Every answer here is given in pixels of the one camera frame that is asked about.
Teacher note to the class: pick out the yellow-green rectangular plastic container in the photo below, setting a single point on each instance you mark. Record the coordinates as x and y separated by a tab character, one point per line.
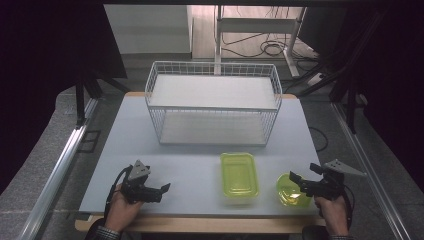
238	175

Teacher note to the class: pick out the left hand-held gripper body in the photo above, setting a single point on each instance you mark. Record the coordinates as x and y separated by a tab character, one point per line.
138	181

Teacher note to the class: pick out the white cabinet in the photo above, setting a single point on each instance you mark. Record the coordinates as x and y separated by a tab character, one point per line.
148	28

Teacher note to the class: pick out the person's right hand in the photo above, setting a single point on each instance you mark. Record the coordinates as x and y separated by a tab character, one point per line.
330	213

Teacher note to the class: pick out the white power strip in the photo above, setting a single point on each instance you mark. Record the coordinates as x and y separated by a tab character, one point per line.
316	79

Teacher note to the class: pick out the black metal stand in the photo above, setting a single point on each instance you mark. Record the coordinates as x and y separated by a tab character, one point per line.
80	100
350	106

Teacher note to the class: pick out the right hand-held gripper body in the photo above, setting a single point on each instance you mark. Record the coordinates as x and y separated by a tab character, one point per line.
330	181

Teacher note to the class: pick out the person's left hand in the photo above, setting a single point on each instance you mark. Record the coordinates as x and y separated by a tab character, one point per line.
121	211

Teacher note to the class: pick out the aluminium rail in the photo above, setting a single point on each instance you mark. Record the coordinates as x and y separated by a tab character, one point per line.
366	166
60	166

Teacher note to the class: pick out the yellow-green round plastic bowl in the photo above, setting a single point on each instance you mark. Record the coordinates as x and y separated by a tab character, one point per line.
288	195

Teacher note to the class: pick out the white metal desk frame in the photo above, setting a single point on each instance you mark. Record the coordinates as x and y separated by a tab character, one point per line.
256	25

